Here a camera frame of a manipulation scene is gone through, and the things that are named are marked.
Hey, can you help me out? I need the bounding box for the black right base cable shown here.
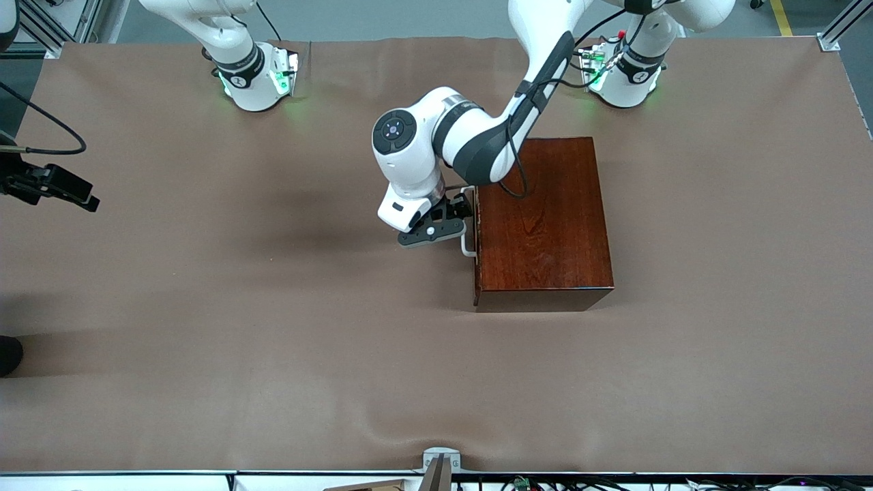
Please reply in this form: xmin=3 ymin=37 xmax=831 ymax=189
xmin=256 ymin=0 xmax=282 ymax=42

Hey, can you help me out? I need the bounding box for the aluminium frame structure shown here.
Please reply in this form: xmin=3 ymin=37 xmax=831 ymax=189
xmin=17 ymin=0 xmax=130 ymax=59

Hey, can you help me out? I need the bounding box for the wooden drawer with white handle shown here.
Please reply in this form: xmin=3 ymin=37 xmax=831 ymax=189
xmin=460 ymin=184 xmax=481 ymax=308

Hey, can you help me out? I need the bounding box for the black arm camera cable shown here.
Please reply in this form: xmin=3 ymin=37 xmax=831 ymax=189
xmin=0 ymin=80 xmax=88 ymax=155
xmin=501 ymin=10 xmax=645 ymax=200

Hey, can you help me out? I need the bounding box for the grey metal bracket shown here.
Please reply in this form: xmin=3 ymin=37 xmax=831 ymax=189
xmin=421 ymin=447 xmax=462 ymax=491

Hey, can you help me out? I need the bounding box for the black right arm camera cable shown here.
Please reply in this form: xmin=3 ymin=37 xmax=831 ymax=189
xmin=0 ymin=80 xmax=88 ymax=155

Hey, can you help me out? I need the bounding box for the brown table cover mat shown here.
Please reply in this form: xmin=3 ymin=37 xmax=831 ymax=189
xmin=0 ymin=38 xmax=873 ymax=476

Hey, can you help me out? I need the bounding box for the tan cardboard piece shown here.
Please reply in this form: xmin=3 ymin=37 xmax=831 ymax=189
xmin=324 ymin=479 xmax=413 ymax=491

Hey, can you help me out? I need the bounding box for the black rounded object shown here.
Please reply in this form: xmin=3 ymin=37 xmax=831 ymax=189
xmin=0 ymin=336 xmax=24 ymax=378

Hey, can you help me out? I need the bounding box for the dark red wooden cabinet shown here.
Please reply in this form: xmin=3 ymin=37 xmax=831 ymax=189
xmin=474 ymin=136 xmax=615 ymax=313

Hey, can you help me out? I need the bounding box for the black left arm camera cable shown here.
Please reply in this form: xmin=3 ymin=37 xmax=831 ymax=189
xmin=501 ymin=10 xmax=645 ymax=200

